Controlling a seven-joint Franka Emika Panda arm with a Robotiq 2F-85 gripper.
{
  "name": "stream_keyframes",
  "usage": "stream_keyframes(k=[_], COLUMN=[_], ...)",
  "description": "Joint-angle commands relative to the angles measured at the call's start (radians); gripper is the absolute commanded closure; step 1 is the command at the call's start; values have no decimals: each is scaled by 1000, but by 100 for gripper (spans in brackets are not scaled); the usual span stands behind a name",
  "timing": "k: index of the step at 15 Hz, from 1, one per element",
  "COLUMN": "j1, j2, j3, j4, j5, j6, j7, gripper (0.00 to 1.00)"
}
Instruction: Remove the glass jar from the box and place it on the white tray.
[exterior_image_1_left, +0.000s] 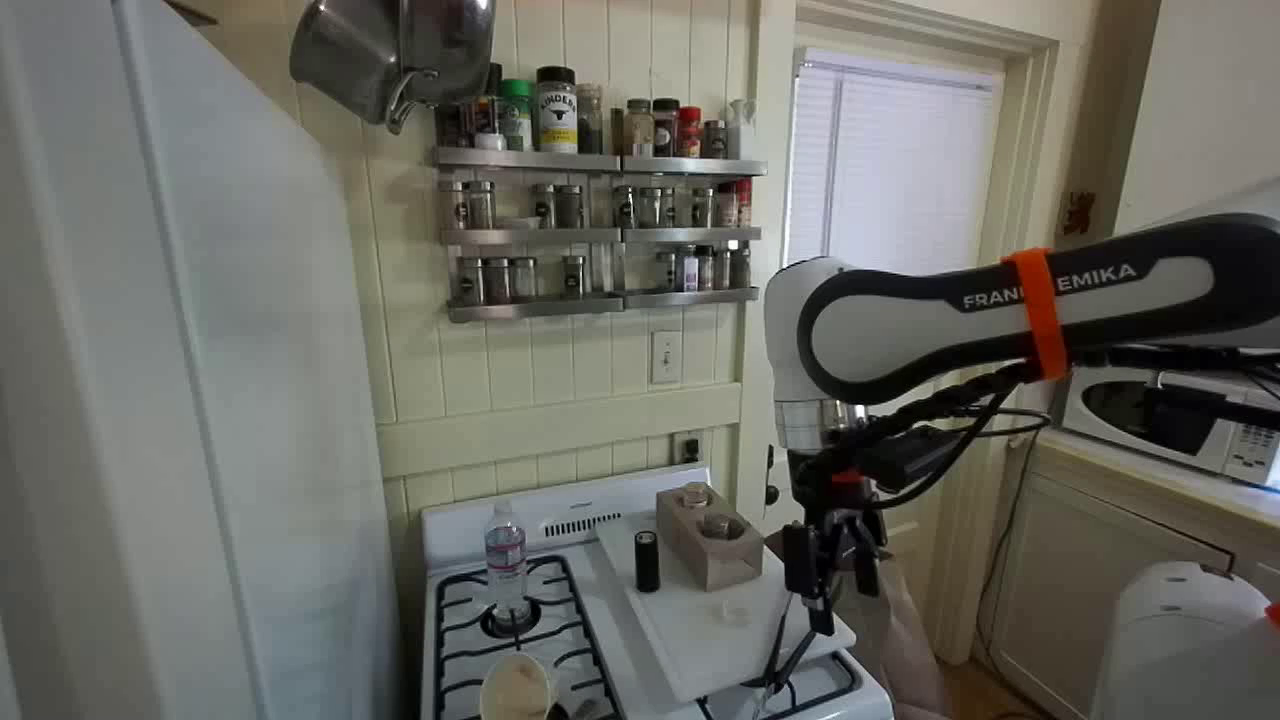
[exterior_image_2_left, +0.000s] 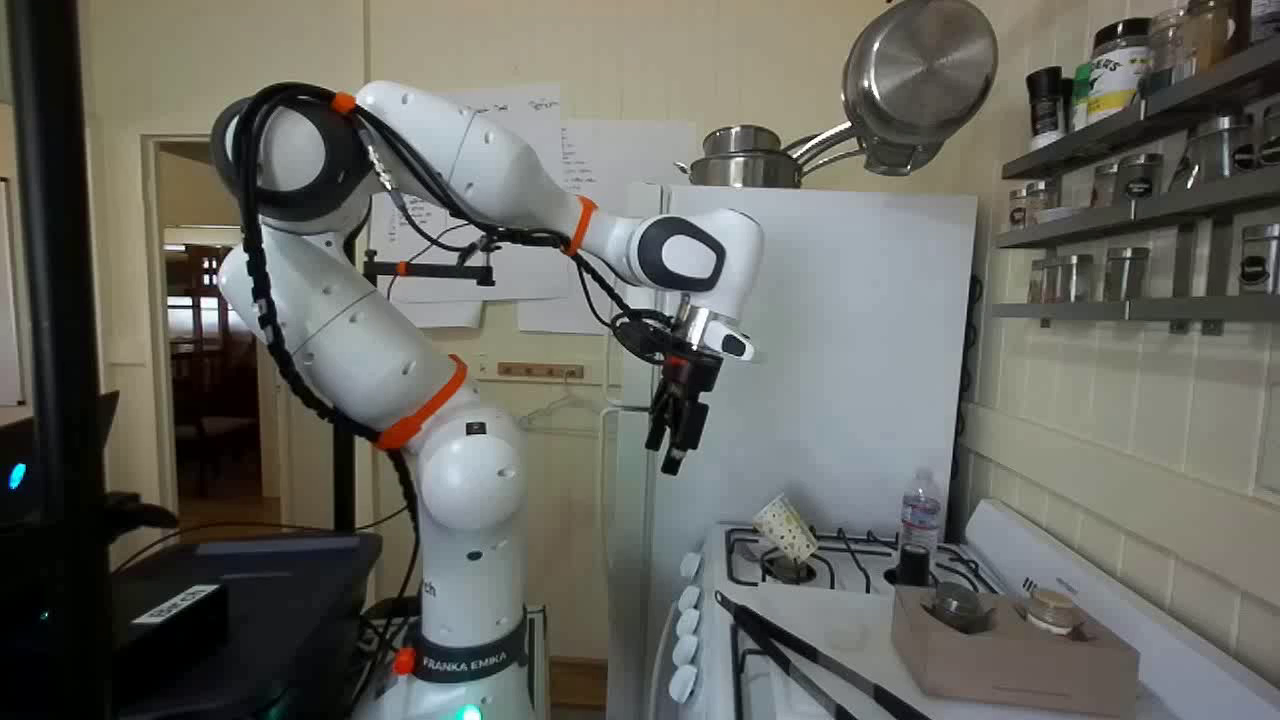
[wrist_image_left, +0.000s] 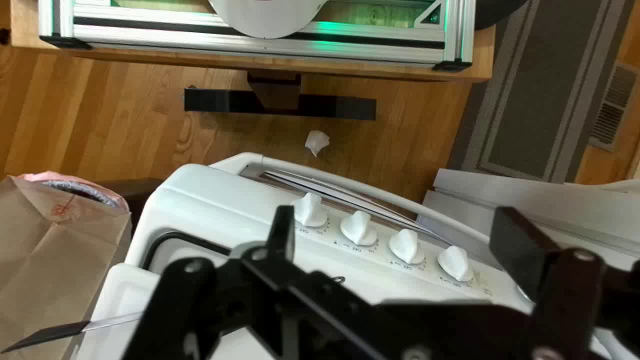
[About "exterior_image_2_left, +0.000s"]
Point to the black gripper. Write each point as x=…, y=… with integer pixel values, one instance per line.
x=689, y=371

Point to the glass jar with steel lid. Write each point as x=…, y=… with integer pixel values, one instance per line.
x=960, y=609

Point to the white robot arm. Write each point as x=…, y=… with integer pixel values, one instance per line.
x=304, y=171

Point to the dark jar on shelf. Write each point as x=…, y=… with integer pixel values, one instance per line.
x=1046, y=104

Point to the white labeled jar on shelf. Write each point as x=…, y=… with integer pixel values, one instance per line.
x=1122, y=59

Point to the white refrigerator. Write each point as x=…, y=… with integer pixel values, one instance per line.
x=853, y=388

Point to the white stove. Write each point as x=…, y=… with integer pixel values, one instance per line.
x=841, y=601

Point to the steel pot on fridge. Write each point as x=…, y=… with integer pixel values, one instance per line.
x=747, y=158

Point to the clear plastic bottle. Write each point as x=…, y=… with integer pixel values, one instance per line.
x=923, y=518

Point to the black tongs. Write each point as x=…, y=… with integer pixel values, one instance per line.
x=789, y=655

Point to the hanging steel pan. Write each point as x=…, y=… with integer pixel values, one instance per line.
x=914, y=79

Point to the metal spice rack shelf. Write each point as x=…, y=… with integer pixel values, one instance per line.
x=1198, y=293

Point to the black case on table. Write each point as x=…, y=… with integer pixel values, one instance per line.
x=241, y=628

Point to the black monitor frame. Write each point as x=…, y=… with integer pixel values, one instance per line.
x=52, y=209

